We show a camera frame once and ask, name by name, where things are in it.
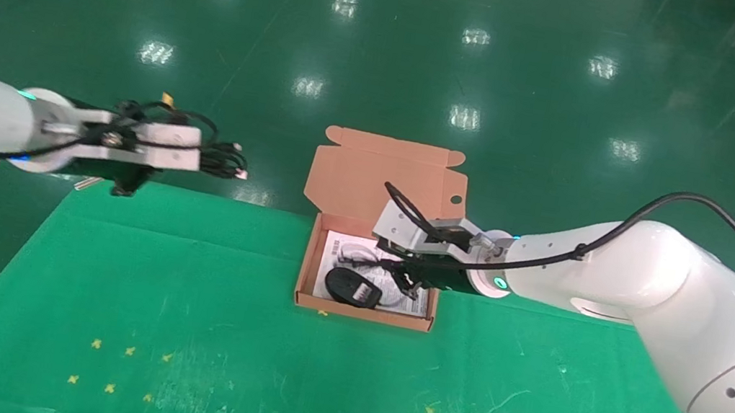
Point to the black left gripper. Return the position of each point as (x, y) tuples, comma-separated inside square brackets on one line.
[(127, 178)]

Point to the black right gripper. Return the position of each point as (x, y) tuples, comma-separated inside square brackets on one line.
[(448, 275)]

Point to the brown cardboard box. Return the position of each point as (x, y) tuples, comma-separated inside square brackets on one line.
[(379, 179)]

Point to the metal tablecloth clip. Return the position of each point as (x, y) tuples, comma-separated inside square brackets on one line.
[(87, 183)]

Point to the white paper manual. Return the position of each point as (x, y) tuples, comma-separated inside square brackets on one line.
[(340, 246)]

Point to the green tablecloth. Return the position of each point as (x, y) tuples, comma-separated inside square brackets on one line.
[(211, 329)]

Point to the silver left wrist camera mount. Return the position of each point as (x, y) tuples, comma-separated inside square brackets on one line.
[(151, 143)]

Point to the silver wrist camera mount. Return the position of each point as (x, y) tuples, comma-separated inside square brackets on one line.
[(151, 143), (411, 231)]

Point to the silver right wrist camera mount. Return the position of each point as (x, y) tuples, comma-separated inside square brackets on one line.
[(411, 231)]

